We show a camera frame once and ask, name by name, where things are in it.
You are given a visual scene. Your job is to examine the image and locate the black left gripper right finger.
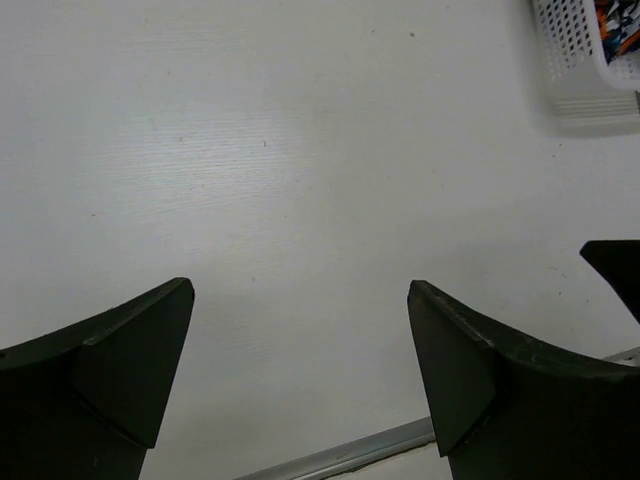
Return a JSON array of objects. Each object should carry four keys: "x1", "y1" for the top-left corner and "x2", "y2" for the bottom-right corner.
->
[{"x1": 407, "y1": 280, "x2": 639, "y2": 479}]

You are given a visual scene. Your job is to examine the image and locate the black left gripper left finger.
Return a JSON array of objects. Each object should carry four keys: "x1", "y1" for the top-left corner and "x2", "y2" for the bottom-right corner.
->
[{"x1": 1, "y1": 277, "x2": 195, "y2": 479}]

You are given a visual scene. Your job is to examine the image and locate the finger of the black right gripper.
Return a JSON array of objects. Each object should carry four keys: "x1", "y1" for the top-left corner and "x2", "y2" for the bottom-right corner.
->
[{"x1": 580, "y1": 240, "x2": 640, "y2": 321}]

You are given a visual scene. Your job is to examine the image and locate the colourful patterned shorts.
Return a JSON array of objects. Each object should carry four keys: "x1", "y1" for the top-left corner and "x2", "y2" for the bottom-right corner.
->
[{"x1": 594, "y1": 0, "x2": 639, "y2": 64}]

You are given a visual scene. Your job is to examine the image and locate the white perforated plastic basket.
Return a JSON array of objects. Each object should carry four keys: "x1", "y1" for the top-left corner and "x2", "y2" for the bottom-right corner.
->
[{"x1": 530, "y1": 1, "x2": 639, "y2": 136}]

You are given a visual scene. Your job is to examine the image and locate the aluminium table edge rail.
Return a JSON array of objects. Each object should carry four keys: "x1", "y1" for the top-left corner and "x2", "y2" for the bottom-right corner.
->
[{"x1": 241, "y1": 417, "x2": 435, "y2": 480}]

